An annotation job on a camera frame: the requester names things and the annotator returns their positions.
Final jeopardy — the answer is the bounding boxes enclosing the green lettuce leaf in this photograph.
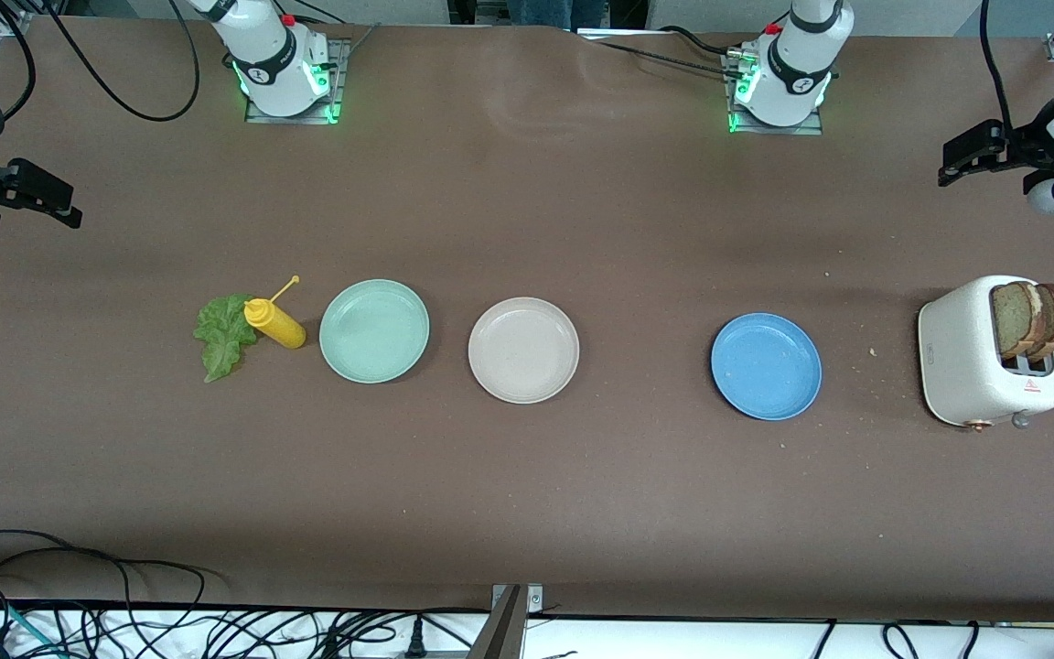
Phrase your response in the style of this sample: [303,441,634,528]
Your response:
[193,293,260,384]

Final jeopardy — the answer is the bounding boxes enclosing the blue plate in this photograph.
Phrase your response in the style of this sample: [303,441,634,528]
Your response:
[710,313,823,422]

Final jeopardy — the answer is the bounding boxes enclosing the mint green plate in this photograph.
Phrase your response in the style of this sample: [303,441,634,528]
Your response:
[318,279,431,384]

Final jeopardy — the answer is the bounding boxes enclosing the beige plate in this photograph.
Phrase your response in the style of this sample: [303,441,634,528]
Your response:
[468,297,581,405]

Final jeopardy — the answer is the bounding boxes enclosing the white two-slot toaster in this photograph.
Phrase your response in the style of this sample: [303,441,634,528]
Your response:
[917,275,1054,431]

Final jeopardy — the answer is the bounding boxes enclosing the yellow mustard squeeze bottle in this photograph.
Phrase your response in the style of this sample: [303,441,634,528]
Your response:
[243,275,307,351]

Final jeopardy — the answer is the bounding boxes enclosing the person in blue jeans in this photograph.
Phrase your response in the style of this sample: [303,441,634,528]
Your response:
[507,0,610,30]

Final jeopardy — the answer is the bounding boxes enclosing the brown table cover sheet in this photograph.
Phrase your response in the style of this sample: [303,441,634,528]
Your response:
[0,16,1054,621]

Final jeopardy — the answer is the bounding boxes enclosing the black ribbed cable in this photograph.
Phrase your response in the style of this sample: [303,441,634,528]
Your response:
[658,26,738,58]
[596,39,737,76]

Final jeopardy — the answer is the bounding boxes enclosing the black floor cable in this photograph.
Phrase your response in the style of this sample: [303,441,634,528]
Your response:
[0,547,208,623]
[0,529,133,610]

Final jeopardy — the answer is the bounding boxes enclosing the aluminium frame post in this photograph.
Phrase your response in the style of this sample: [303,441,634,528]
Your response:
[468,583,546,659]

